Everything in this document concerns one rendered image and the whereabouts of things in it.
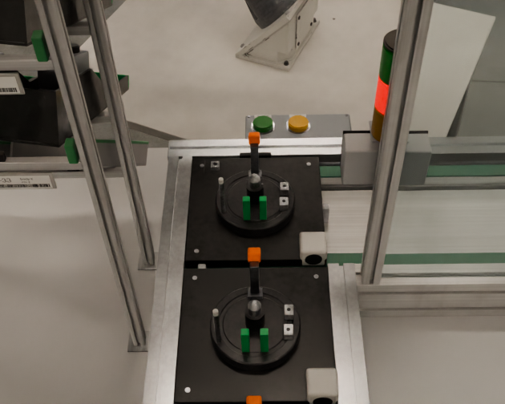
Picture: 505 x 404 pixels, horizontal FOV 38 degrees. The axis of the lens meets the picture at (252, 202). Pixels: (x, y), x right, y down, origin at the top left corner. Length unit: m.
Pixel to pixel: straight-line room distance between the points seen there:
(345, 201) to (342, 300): 0.25
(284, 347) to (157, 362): 0.20
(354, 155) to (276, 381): 0.35
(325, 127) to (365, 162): 0.43
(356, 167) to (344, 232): 0.31
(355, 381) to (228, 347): 0.20
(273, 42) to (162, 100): 0.29
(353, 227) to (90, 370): 0.53
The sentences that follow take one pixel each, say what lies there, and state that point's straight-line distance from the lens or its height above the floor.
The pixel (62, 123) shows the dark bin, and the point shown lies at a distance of 0.98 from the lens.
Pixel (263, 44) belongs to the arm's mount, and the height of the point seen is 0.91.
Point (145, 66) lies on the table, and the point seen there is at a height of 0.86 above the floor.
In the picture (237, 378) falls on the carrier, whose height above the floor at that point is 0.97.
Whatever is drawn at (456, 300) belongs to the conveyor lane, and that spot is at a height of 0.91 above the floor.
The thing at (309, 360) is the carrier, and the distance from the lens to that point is 1.14.
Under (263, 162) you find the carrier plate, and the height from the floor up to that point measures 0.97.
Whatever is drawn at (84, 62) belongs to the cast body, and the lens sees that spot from 1.20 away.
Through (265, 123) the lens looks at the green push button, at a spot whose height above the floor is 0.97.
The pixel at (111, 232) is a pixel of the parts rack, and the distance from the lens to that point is 1.04.
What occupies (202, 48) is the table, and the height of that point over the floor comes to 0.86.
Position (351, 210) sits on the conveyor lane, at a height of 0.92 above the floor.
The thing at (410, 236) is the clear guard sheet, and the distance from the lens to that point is 1.16.
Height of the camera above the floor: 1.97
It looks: 49 degrees down
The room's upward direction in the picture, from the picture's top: 2 degrees counter-clockwise
